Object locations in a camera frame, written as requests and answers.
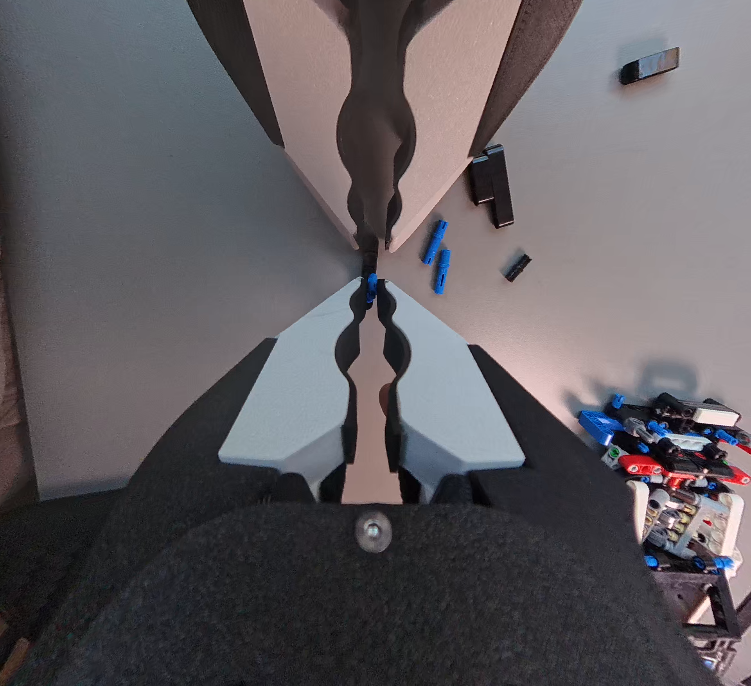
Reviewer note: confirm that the person's beige sweatshirt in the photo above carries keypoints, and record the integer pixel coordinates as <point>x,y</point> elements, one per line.
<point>12,404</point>

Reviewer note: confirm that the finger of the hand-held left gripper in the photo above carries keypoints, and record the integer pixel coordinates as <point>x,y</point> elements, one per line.
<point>293,64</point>
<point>457,82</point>

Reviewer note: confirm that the black connector pin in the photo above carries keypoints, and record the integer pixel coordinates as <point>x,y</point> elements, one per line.
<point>517,267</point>

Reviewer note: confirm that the blue connector pin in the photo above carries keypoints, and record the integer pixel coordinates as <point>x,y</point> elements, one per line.
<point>371,287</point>
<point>443,271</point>
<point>434,242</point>

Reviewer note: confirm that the person's dark trousers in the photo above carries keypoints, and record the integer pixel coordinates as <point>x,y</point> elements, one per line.
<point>41,551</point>

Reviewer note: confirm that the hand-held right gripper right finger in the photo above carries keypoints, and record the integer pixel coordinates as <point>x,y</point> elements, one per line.
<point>457,404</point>

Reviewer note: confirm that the black slope brick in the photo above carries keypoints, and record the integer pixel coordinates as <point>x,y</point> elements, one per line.
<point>648,67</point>
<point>503,193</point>
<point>481,178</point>

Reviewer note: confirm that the brick-built toy race car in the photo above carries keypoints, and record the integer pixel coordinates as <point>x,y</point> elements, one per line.
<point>686,516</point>

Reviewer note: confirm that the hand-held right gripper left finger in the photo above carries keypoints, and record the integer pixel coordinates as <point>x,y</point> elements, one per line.
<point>287,404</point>

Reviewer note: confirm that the short black perforated beam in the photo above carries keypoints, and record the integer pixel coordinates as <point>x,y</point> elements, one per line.
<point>368,255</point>

